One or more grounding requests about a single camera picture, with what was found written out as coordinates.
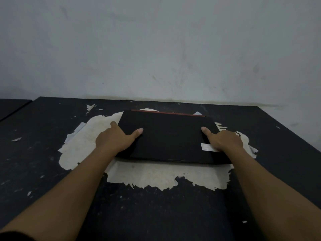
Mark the person's right hand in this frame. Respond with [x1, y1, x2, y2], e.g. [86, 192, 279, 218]
[201, 127, 244, 152]

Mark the person's left hand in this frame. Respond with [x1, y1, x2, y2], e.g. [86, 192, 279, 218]
[95, 121, 144, 152]

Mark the black laptop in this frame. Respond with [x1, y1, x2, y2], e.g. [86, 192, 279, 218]
[116, 109, 232, 165]

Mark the person's right forearm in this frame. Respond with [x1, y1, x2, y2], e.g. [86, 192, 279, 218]
[221, 144, 321, 241]

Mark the person's left forearm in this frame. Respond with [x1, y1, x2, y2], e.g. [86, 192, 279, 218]
[0, 145, 118, 241]

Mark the white sticker label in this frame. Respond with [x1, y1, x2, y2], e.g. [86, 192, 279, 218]
[201, 143, 221, 152]

